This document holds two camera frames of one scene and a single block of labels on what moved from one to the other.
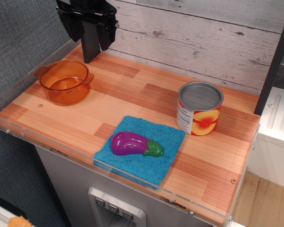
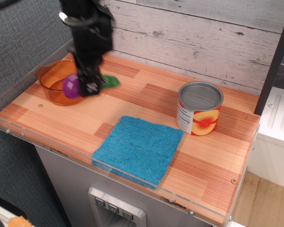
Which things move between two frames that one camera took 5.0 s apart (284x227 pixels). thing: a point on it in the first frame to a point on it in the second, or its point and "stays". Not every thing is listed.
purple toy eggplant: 124,143 to 71,85
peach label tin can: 199,108 stays
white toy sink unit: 272,156 stays
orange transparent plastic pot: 64,82 stays
